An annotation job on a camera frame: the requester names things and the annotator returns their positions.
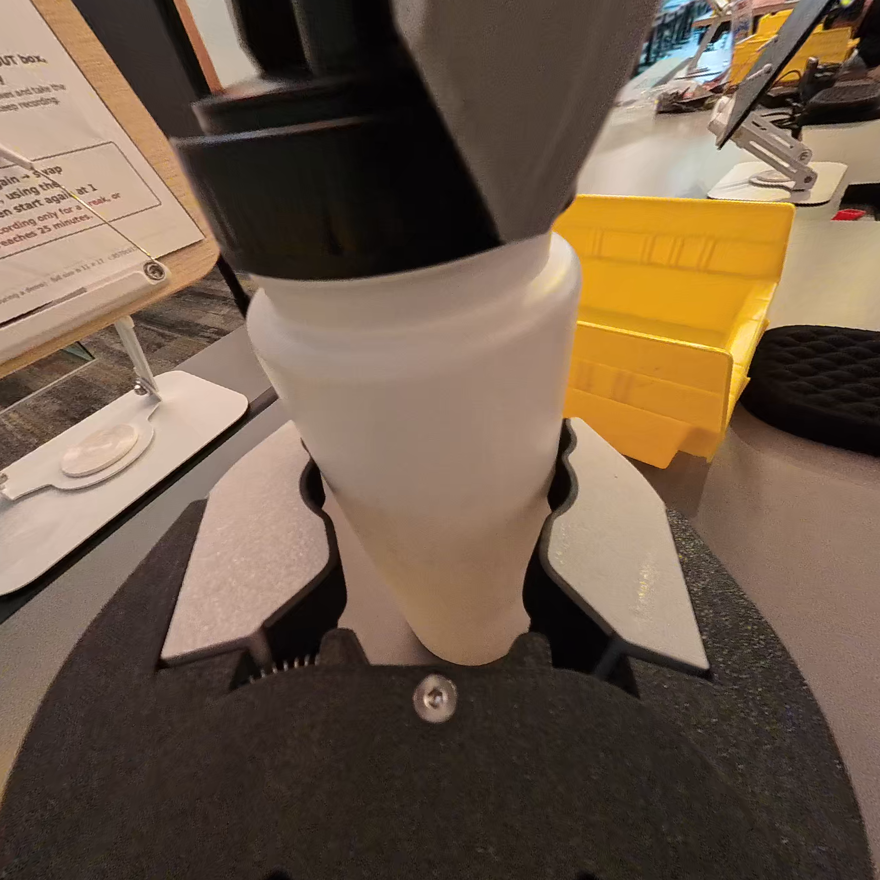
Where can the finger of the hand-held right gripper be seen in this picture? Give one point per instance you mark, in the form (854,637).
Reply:
(529,103)

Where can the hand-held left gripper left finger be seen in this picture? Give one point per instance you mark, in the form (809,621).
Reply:
(240,564)

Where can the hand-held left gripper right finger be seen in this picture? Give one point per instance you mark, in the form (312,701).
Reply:
(619,564)

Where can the yellow plastic bin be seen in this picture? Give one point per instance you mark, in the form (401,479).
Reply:
(660,371)
(756,48)

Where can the black bottle lid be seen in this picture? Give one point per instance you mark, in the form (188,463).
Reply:
(330,192)

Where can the white plastic bottle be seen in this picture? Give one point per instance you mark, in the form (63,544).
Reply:
(426,412)

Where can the pile of crumpled wrappers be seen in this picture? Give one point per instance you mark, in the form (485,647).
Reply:
(687,96)

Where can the tablet on metal stand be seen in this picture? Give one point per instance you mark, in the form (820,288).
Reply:
(777,62)

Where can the brown wooden leg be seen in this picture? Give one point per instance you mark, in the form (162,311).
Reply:
(199,41)

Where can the small black box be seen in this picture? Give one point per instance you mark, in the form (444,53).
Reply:
(863,199)

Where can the wooden instruction sheet board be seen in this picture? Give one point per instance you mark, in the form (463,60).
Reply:
(75,172)

